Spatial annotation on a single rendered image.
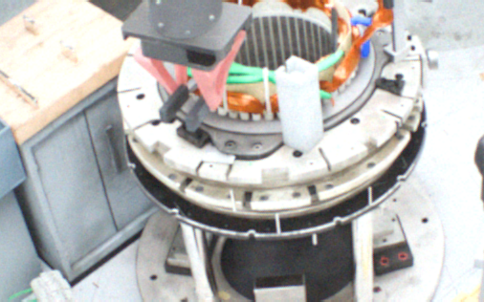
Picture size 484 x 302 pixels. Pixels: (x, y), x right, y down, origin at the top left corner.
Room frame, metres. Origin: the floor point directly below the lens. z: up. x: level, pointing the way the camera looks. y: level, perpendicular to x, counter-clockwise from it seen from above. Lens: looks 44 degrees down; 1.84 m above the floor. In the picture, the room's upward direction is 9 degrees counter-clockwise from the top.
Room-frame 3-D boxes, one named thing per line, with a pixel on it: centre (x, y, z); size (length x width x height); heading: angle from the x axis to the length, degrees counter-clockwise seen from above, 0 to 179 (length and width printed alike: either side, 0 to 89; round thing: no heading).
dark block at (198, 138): (0.81, 0.04, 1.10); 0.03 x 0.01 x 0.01; 41
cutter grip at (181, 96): (0.78, 0.05, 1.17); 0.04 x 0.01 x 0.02; 144
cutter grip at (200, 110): (0.76, 0.03, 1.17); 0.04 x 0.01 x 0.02; 149
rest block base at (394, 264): (0.88, -0.16, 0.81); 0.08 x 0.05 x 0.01; 5
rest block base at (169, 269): (0.92, 0.08, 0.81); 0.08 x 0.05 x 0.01; 159
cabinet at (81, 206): (1.03, 0.22, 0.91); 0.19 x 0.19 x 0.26; 37
